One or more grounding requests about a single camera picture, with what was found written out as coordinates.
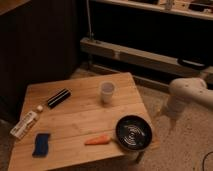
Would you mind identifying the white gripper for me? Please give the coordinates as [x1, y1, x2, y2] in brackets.
[154, 100, 184, 132]

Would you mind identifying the black ceramic bowl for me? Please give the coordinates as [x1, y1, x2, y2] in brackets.
[115, 115, 152, 151]

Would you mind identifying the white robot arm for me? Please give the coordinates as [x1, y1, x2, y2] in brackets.
[155, 77, 213, 131]

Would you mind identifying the white plastic cup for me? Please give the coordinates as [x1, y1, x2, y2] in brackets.
[100, 82, 115, 103]

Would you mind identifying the orange carrot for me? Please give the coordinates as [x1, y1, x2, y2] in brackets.
[85, 135, 111, 145]

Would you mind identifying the wooden table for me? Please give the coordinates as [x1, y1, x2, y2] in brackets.
[8, 73, 151, 171]

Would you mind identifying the black rectangular box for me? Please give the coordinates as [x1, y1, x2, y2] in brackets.
[47, 89, 71, 108]

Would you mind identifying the grey long bench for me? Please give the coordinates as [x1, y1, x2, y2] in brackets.
[79, 36, 213, 84]

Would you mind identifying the wooden shelf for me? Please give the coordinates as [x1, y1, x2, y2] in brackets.
[92, 0, 213, 21]

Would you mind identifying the blue sponge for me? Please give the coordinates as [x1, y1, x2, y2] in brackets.
[32, 133, 50, 157]

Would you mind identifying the white tube with cap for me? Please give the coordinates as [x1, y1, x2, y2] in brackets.
[10, 105, 43, 140]

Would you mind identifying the metal pole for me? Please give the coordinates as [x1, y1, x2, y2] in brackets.
[86, 0, 94, 41]

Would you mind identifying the black handle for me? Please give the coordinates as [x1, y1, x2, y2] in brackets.
[177, 58, 209, 70]

